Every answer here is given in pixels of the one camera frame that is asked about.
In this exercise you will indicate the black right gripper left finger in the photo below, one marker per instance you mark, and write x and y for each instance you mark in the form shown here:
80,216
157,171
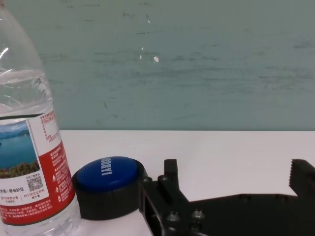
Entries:
169,186

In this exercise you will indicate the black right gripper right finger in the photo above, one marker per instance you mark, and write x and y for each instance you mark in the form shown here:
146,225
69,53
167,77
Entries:
304,179

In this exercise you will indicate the blue push button black base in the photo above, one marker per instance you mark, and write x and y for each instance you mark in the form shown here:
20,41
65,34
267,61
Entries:
104,177

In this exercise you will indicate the clear water bottle red cap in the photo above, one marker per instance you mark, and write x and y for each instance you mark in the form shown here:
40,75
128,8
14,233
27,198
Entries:
21,157

